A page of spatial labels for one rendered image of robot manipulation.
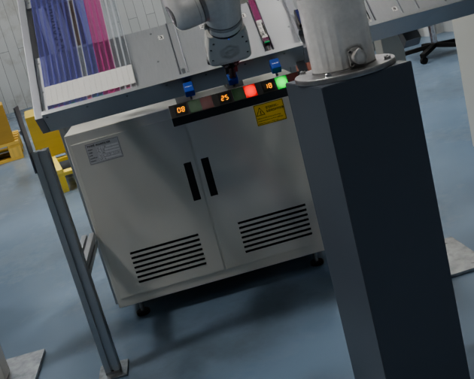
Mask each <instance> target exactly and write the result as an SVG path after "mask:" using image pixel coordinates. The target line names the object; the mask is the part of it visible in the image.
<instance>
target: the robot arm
mask: <svg viewBox="0 0 474 379"><path fill-rule="evenodd" d="M162 1H163V4H164V6H165V8H166V11H167V13H168V15H169V17H170V19H171V21H172V23H173V24H174V25H175V26H176V28H178V29H180V30H188V29H191V28H193V27H196V26H198V25H201V24H203V23H205V24H203V27H204V30H205V51H206V53H207V63H208V65H211V66H220V65H221V66H223V67H224V70H225V73H226V74H229V78H230V79H231V78H232V76H233V77H236V72H237V71H238V68H237V65H238V64H239V61H240V60H243V59H247V58H248V57H249V56H250V55H251V46H250V41H249V37H248V31H247V29H246V26H245V24H244V22H243V20H242V9H241V3H240V0H162ZM296 3H297V7H298V11H299V17H300V20H301V24H302V30H303V34H304V38H305V43H306V47H307V51H308V57H309V61H310V64H311V70H310V71H307V72H305V71H301V72H300V75H299V76H297V77H296V78H295V82H296V85H297V86H317V85H322V84H328V83H335V82H339V81H343V80H349V79H352V78H356V77H360V76H363V75H366V74H371V73H373V72H376V71H379V70H382V69H384V68H386V67H389V66H390V65H392V64H394V63H395V61H396V57H395V55H393V54H389V53H386V54H376V55H375V51H374V47H373V43H372V36H371V32H370V28H369V21H368V17H367V13H366V6H365V2H364V0H296Z"/></svg>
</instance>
